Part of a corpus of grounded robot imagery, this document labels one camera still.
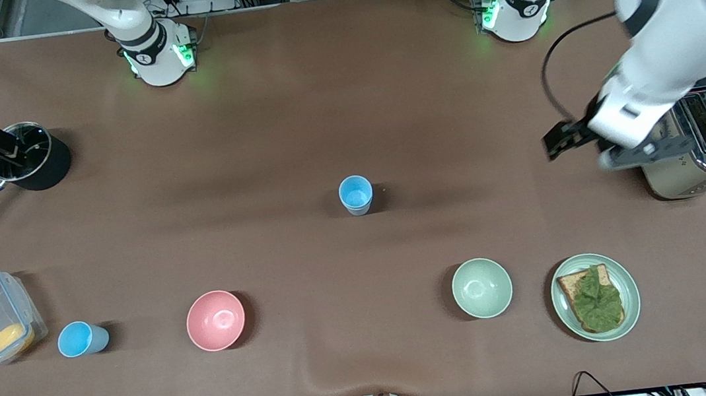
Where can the brown table mat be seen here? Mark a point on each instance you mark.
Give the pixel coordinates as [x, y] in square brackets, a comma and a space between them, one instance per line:
[318, 129]

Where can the green lettuce leaf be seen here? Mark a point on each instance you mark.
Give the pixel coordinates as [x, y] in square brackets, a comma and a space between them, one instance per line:
[597, 303]

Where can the pale green plate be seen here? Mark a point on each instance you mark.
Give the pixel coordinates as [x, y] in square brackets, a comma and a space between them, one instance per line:
[628, 289]

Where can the pale green bowl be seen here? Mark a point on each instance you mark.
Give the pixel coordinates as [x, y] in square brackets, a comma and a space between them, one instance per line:
[481, 287]

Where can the toast slice under lettuce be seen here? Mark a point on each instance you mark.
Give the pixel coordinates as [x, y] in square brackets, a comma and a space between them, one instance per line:
[568, 285]

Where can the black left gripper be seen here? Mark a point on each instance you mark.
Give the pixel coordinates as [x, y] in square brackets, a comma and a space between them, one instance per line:
[580, 130]

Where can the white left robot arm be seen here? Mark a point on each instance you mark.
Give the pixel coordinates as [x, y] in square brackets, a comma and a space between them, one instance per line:
[672, 22]

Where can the cream and chrome toaster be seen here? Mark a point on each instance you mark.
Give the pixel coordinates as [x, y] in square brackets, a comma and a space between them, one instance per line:
[689, 176]

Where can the pink bowl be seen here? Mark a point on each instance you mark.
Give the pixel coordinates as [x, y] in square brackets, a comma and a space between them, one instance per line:
[215, 320]

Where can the light blue plastic cup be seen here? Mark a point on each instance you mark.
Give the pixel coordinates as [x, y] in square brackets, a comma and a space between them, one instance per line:
[355, 191]
[74, 339]

